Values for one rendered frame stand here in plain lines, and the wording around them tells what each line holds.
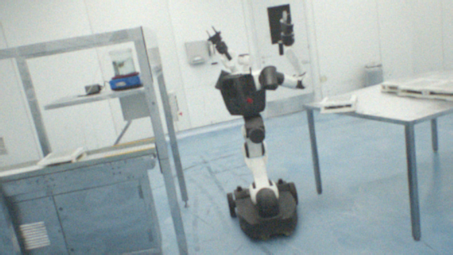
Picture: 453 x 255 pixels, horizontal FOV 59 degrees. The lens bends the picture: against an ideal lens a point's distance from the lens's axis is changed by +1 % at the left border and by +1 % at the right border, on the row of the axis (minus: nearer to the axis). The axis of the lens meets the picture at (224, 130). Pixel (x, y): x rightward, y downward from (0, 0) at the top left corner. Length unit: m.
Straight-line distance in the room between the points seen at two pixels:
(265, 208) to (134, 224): 0.93
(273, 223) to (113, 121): 4.09
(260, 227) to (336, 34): 4.90
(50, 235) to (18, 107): 3.81
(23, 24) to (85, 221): 4.13
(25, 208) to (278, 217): 1.73
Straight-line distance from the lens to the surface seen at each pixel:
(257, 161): 3.23
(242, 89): 2.72
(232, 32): 6.61
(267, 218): 2.92
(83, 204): 2.94
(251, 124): 2.82
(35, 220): 3.08
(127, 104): 2.86
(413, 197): 2.82
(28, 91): 3.76
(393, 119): 2.70
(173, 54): 6.44
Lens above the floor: 1.49
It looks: 13 degrees down
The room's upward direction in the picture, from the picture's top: 10 degrees counter-clockwise
